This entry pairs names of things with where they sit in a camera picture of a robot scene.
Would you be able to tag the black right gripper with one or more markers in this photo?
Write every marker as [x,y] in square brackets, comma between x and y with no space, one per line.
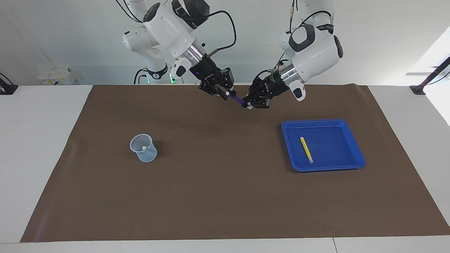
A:
[205,72]

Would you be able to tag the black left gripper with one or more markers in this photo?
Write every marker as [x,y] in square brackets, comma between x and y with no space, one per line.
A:
[276,86]

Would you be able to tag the purple pen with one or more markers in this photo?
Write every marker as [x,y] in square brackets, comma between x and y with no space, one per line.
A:
[239,100]

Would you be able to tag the yellow pen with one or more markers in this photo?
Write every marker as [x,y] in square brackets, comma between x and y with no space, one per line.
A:
[306,149]

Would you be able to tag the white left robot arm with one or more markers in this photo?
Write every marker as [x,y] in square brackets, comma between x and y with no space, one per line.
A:
[316,49]

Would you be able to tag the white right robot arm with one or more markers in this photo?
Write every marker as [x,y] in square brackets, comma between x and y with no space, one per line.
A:
[168,28]

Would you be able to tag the clear plastic cup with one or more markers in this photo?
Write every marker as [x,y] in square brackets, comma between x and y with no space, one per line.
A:
[146,156]

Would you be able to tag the brown table mat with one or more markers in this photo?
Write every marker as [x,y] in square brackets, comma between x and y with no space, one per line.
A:
[218,193]

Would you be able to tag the blue plastic tray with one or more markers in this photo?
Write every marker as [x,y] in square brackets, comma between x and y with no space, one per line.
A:
[344,163]

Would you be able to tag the black clamp stand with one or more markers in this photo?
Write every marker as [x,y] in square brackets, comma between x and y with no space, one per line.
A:
[418,89]

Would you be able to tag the white power box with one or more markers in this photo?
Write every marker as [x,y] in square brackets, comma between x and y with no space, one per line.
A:
[56,76]

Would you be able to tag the black table clamp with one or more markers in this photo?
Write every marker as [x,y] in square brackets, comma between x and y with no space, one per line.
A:
[7,89]

